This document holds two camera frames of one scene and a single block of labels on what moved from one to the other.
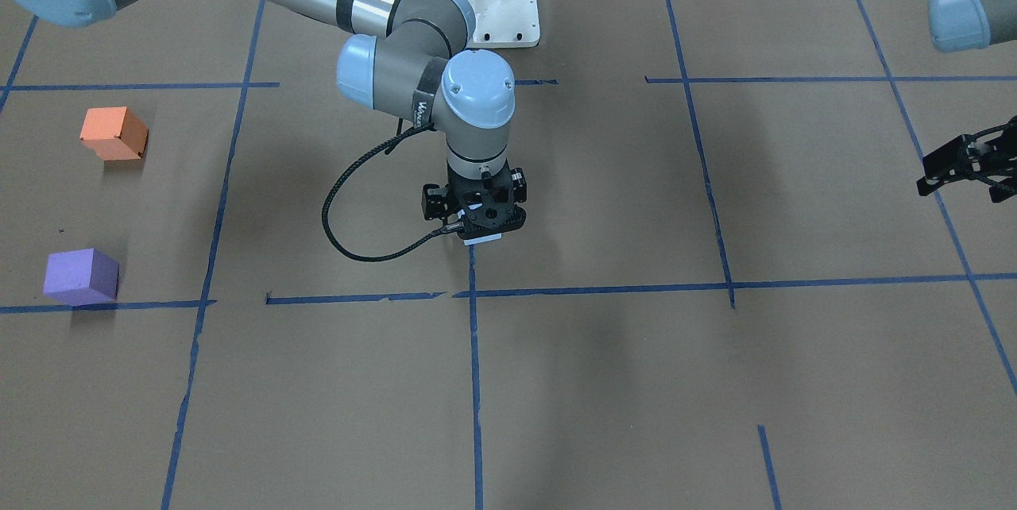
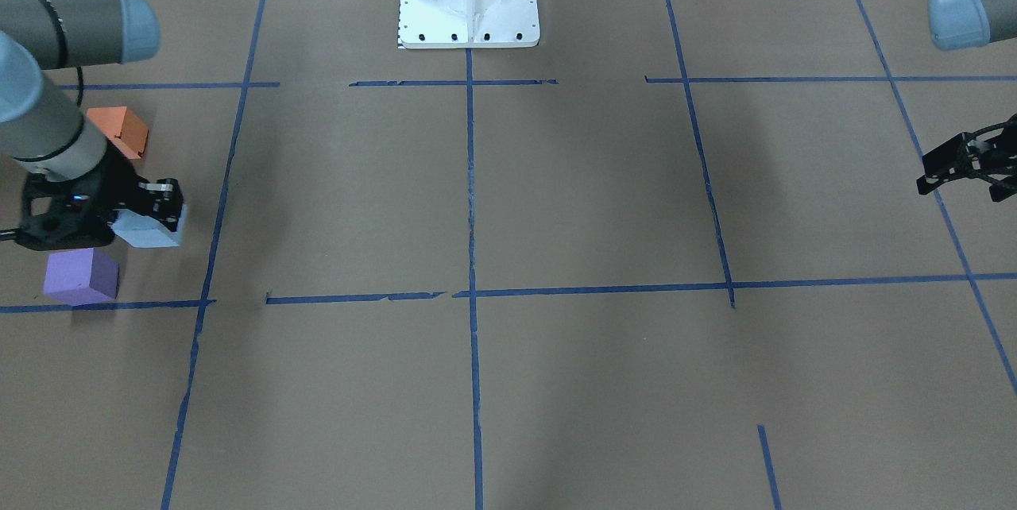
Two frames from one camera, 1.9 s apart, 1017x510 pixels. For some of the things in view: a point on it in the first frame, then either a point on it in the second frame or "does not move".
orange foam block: x=114 y=133 does not move
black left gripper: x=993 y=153 does not move
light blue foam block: x=482 y=239 to x=140 y=229
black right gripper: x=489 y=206 to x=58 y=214
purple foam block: x=82 y=277 does not move
